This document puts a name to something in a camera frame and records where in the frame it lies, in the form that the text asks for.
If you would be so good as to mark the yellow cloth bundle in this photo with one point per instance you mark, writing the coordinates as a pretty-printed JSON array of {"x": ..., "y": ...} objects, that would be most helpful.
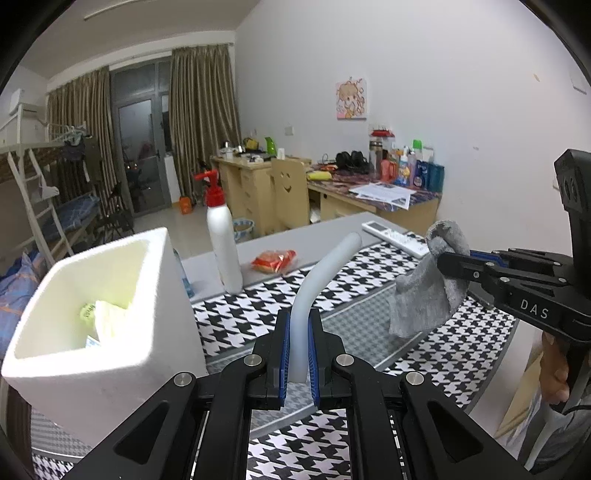
[{"x": 320, "y": 175}]

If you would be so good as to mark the person's right hand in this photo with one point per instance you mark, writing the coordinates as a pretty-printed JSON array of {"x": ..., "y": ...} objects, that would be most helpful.
[{"x": 554, "y": 369}]

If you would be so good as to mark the cartoon wall poster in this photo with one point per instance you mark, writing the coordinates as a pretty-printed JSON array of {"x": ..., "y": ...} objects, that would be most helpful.
[{"x": 352, "y": 99}]

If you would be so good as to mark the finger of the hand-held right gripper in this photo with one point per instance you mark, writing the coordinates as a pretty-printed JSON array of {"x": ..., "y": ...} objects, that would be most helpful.
[
  {"x": 521, "y": 259},
  {"x": 466, "y": 270}
]

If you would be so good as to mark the wooden drawer cabinet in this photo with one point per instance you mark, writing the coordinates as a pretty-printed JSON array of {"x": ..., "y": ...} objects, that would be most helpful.
[{"x": 244, "y": 194}]

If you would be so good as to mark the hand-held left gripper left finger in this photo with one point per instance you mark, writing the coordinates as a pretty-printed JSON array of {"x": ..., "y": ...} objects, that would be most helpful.
[{"x": 282, "y": 369}]

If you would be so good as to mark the houndstooth tablecloth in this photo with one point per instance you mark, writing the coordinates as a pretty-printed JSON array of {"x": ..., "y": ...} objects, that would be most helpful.
[{"x": 369, "y": 332}]

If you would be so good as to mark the white remote control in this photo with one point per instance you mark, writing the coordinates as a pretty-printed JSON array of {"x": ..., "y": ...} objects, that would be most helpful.
[{"x": 392, "y": 235}]

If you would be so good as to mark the white bed ladder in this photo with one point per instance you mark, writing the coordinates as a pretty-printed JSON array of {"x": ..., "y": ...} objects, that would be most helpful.
[{"x": 39, "y": 207}]

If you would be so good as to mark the brown curtain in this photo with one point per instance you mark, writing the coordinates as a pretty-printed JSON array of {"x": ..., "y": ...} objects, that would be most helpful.
[
  {"x": 203, "y": 115},
  {"x": 78, "y": 110}
]

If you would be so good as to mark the hanging dark clothes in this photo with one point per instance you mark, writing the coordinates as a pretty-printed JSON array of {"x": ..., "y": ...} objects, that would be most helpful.
[{"x": 81, "y": 157}]

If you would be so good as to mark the blue checked quilt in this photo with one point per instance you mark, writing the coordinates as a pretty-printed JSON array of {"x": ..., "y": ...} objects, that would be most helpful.
[{"x": 18, "y": 286}]

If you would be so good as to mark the printed paper sheets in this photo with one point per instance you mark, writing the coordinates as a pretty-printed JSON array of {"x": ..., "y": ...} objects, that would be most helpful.
[{"x": 383, "y": 193}]

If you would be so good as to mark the cluster of toiletry bottles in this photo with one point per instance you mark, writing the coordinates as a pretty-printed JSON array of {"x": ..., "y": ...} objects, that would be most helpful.
[{"x": 406, "y": 166}]

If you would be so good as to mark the wooden smiley chair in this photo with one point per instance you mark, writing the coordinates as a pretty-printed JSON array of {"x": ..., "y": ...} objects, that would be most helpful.
[{"x": 288, "y": 194}]

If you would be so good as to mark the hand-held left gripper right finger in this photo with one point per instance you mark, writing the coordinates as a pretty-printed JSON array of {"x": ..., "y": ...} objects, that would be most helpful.
[{"x": 315, "y": 369}]

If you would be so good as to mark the black folding chair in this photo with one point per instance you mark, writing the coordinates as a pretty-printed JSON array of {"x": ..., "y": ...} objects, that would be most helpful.
[{"x": 115, "y": 212}]

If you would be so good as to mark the green bottle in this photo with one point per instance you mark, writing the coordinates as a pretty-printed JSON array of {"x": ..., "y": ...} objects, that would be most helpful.
[{"x": 270, "y": 146}]

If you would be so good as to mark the white bendable strip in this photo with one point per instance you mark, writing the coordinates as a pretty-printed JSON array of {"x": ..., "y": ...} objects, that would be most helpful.
[{"x": 323, "y": 272}]

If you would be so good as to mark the white lotion pump bottle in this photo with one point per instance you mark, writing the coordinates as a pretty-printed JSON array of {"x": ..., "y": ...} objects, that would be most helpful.
[{"x": 224, "y": 249}]

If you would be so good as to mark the brown cardboard sheet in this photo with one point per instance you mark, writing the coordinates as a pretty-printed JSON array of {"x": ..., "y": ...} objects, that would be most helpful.
[{"x": 521, "y": 392}]

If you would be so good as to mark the white bunk bed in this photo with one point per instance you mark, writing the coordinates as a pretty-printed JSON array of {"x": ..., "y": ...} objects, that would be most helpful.
[{"x": 27, "y": 152}]

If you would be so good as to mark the white tissue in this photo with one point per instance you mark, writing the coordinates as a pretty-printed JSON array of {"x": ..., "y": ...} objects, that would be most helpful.
[{"x": 113, "y": 318}]

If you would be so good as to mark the glass balcony door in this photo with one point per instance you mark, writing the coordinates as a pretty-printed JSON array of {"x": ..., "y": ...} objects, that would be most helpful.
[{"x": 138, "y": 124}]

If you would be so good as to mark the wooden desk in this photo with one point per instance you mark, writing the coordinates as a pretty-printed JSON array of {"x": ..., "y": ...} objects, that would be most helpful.
[{"x": 341, "y": 207}]

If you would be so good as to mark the black headphones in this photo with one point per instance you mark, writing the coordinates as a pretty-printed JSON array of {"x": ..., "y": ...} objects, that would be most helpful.
[{"x": 351, "y": 160}]

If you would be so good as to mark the orange bag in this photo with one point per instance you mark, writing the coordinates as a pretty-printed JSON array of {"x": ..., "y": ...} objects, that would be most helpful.
[{"x": 186, "y": 206}]

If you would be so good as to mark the blue wastebasket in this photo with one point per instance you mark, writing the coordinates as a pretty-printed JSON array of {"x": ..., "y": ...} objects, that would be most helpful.
[{"x": 244, "y": 230}]

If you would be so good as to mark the blue mattress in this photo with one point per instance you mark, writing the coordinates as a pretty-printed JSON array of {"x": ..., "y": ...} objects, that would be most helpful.
[{"x": 78, "y": 207}]

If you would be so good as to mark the white air conditioner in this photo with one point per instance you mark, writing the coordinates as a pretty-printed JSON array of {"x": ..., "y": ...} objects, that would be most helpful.
[{"x": 27, "y": 104}]

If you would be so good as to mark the grey sock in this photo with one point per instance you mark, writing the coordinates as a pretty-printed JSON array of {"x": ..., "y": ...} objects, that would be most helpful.
[{"x": 420, "y": 300}]

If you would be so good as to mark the white foam box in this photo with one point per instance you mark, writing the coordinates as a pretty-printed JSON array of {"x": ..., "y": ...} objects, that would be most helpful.
[{"x": 69, "y": 383}]

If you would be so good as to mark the red snack packet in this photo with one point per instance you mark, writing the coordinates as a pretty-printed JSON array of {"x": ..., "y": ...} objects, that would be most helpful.
[{"x": 274, "y": 261}]

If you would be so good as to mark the person's right forearm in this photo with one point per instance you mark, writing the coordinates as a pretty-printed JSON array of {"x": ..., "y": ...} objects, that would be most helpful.
[{"x": 558, "y": 438}]

